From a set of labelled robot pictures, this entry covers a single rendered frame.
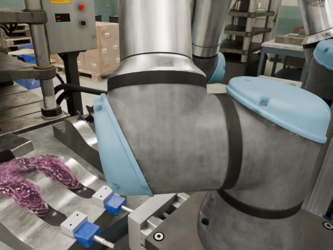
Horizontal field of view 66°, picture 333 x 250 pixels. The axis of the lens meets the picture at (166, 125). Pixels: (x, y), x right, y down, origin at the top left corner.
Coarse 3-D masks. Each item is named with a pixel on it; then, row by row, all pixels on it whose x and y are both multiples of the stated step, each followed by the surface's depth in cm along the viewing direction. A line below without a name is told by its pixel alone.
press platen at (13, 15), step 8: (0, 8) 120; (8, 8) 122; (0, 16) 109; (8, 16) 110; (16, 16) 110; (24, 16) 111; (32, 16) 111; (40, 16) 113; (16, 24) 150; (32, 24) 114; (40, 24) 115
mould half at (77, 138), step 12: (72, 120) 97; (84, 120) 98; (60, 132) 105; (72, 132) 97; (84, 132) 94; (72, 144) 101; (84, 144) 93; (96, 144) 92; (84, 156) 96; (96, 156) 89; (96, 168) 92
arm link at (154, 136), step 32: (128, 0) 28; (160, 0) 27; (128, 32) 28; (160, 32) 27; (128, 64) 26; (160, 64) 25; (192, 64) 28; (96, 96) 28; (128, 96) 26; (160, 96) 25; (192, 96) 26; (96, 128) 25; (128, 128) 25; (160, 128) 25; (192, 128) 25; (224, 128) 26; (128, 160) 24; (160, 160) 25; (192, 160) 25; (224, 160) 26; (128, 192) 27; (160, 192) 28
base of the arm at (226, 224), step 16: (208, 192) 40; (224, 192) 33; (208, 208) 38; (224, 208) 34; (240, 208) 32; (256, 208) 30; (208, 224) 38; (224, 224) 33; (240, 224) 32; (256, 224) 31; (272, 224) 31; (288, 224) 32; (208, 240) 35; (224, 240) 33; (240, 240) 32; (256, 240) 32; (272, 240) 32; (288, 240) 32
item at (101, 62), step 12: (96, 24) 443; (108, 24) 443; (108, 36) 443; (108, 48) 451; (60, 60) 496; (84, 60) 462; (96, 60) 447; (108, 60) 457; (60, 72) 496; (84, 72) 459; (96, 72) 457; (108, 72) 465
